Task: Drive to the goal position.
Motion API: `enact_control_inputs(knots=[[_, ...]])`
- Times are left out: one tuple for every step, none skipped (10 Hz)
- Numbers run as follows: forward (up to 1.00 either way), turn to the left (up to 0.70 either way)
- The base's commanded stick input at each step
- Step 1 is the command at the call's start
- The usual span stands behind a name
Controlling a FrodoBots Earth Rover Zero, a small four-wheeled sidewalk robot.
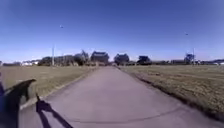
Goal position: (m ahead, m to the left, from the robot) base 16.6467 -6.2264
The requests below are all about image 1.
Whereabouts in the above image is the grey asphalt path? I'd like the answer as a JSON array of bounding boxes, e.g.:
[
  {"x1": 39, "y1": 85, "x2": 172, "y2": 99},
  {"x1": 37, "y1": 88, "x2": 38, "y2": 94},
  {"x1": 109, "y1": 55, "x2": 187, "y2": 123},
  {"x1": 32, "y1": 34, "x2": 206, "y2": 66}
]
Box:
[{"x1": 18, "y1": 65, "x2": 224, "y2": 128}]

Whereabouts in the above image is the low white building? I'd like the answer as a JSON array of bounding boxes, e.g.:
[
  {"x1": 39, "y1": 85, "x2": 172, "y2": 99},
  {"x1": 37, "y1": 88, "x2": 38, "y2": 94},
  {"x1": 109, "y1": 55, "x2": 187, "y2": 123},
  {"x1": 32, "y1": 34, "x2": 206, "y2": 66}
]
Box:
[{"x1": 20, "y1": 59, "x2": 41, "y2": 67}]

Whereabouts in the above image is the dry grass field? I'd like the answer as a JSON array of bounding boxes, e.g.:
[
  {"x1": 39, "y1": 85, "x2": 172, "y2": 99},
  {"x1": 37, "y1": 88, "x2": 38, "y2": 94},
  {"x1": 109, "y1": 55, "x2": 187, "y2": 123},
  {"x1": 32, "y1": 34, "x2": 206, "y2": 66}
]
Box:
[
  {"x1": 118, "y1": 64, "x2": 224, "y2": 122},
  {"x1": 0, "y1": 65, "x2": 100, "y2": 108}
]

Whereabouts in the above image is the row of trees and buildings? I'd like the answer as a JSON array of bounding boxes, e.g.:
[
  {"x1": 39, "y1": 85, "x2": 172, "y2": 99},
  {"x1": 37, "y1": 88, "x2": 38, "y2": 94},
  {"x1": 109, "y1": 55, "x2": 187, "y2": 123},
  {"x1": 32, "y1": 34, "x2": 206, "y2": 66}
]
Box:
[{"x1": 37, "y1": 50, "x2": 224, "y2": 67}]

